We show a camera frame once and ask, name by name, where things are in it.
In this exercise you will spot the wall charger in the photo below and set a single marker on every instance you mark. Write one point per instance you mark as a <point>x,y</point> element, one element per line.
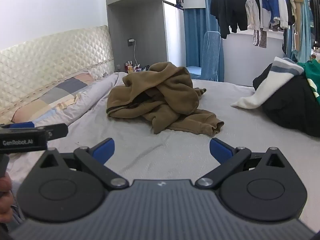
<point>130,42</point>

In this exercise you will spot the striped hanging garment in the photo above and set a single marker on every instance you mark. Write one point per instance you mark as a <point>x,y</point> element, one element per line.
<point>260,38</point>

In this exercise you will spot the black hanging hoodie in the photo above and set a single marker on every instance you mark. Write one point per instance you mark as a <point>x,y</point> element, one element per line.
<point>227,2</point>

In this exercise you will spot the blue covered chair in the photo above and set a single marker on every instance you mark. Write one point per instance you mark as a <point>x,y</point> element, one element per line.
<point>210,55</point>

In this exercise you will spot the green garment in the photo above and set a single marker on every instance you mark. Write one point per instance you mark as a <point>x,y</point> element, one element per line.
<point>312,72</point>

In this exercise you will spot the blue white hanging jacket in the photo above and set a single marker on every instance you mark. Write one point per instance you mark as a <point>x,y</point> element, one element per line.
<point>271,0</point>

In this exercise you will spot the tan hanging pouch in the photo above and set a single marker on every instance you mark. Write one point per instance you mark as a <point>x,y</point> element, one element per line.
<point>296,42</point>

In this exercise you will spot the white grey sweater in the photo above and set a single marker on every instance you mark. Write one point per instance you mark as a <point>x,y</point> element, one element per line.
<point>265,90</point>

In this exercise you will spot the person's left hand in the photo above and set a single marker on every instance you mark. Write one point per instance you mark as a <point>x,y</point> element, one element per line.
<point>5,186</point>

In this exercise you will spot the grey wardrobe cabinet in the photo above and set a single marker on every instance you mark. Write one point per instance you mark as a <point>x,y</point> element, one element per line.
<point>140,25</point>

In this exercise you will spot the bed with grey sheet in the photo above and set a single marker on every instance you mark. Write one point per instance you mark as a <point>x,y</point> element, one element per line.
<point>175,150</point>

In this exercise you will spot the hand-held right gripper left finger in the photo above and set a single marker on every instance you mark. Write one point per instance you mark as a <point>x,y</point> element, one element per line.
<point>106,150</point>

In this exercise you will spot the brown hoodie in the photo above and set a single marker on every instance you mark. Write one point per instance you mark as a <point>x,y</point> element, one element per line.
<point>170,90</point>

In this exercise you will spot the patchwork quilt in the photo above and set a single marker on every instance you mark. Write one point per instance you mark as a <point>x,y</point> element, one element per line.
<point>62,97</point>

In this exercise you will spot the black hanging garment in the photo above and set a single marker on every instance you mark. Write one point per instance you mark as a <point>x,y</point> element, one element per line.
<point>315,15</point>

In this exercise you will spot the cream quilted headboard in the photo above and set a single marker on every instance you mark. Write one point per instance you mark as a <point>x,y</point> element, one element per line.
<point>50,55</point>

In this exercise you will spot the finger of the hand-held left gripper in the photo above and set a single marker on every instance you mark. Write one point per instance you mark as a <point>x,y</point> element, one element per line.
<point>22,124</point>
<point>58,130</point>

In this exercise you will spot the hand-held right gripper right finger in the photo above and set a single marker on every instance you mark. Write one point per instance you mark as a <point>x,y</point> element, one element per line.
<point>220,150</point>

